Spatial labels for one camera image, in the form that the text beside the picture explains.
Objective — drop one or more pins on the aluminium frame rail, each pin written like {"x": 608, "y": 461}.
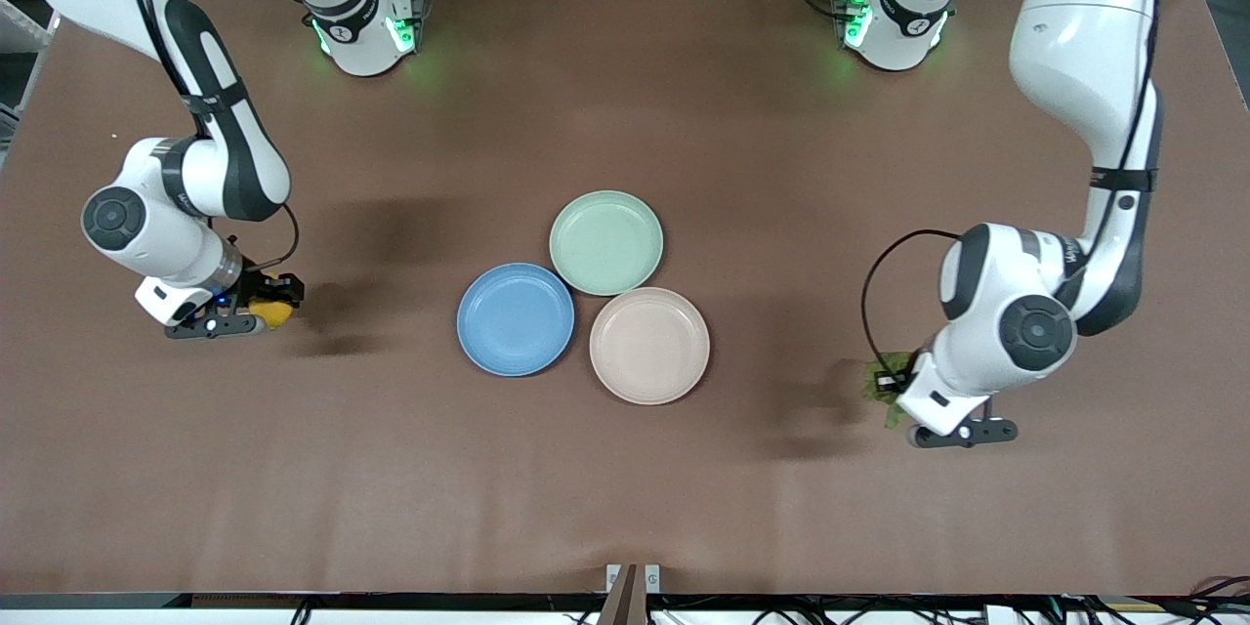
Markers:
{"x": 20, "y": 20}

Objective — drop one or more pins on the beige round plate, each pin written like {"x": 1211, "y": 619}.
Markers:
{"x": 649, "y": 346}

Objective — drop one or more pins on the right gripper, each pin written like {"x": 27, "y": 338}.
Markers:
{"x": 256, "y": 285}

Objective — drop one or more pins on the blue round plate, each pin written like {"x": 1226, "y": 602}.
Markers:
{"x": 516, "y": 318}

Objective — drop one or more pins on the green lettuce leaf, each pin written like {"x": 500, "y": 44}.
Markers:
{"x": 894, "y": 413}

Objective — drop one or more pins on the yellow lemon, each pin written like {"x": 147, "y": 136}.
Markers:
{"x": 273, "y": 315}

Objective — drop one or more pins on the metal mounting bracket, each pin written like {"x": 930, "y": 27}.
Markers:
{"x": 625, "y": 601}

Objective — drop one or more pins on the light green round plate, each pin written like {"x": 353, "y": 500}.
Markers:
{"x": 605, "y": 242}

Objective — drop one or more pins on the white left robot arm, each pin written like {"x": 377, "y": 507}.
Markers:
{"x": 1074, "y": 39}

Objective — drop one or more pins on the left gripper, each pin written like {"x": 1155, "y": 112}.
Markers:
{"x": 895, "y": 379}

